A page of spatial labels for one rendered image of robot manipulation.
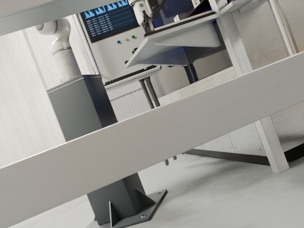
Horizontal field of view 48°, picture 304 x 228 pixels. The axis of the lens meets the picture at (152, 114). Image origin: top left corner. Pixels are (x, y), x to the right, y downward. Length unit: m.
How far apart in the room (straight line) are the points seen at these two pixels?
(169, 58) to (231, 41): 0.62
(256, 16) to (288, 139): 0.66
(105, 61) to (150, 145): 1.93
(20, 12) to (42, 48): 5.77
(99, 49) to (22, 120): 4.38
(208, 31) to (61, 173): 1.32
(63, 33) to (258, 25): 1.13
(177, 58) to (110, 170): 1.64
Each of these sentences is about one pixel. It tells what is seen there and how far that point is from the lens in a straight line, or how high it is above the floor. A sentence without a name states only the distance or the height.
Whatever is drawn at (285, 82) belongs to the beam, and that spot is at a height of 0.49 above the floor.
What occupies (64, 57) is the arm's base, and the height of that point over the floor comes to 1.00.
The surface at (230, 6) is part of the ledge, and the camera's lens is 1.72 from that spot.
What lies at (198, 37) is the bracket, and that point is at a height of 0.81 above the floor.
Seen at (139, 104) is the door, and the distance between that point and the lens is 5.76.
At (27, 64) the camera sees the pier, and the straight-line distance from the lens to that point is 6.58.
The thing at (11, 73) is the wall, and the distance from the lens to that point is 6.94.
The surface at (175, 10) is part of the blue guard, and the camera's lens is 2.30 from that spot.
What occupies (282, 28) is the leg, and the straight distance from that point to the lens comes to 1.71.
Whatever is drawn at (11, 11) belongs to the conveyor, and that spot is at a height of 0.84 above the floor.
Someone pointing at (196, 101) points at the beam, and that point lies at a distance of 0.81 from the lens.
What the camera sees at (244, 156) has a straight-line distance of 2.24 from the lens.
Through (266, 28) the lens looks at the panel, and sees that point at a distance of 1.92.
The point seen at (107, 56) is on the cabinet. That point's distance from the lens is 2.67.
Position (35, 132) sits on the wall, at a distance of 6.76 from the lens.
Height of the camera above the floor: 0.56
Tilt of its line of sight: 1 degrees down
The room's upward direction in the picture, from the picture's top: 21 degrees counter-clockwise
